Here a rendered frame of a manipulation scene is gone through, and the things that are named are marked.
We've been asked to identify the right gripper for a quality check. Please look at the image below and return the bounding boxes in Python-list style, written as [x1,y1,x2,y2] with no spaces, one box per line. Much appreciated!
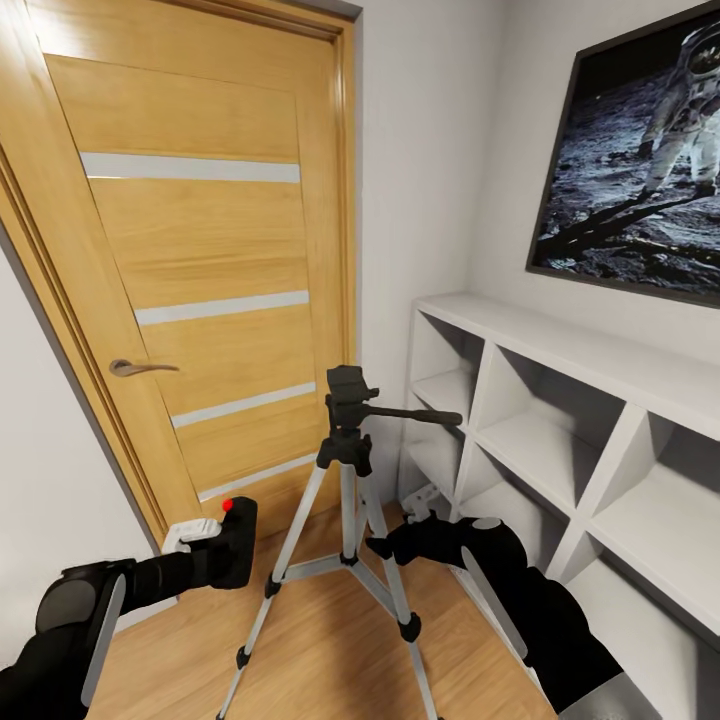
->
[365,509,445,566]

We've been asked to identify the camera tripod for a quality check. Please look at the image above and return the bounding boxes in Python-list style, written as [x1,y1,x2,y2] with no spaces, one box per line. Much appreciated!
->
[216,365,463,720]

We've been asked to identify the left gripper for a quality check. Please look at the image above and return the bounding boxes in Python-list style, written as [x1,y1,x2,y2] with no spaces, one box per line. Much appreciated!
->
[144,548,236,607]

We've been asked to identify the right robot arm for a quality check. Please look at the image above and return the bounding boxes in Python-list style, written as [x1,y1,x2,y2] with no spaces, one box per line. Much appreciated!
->
[365,482,664,720]

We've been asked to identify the digital camera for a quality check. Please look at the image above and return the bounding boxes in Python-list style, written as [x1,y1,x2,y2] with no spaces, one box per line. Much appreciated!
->
[186,496,258,590]

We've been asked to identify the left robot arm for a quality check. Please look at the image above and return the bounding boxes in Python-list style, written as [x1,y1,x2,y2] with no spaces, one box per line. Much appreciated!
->
[0,518,236,720]

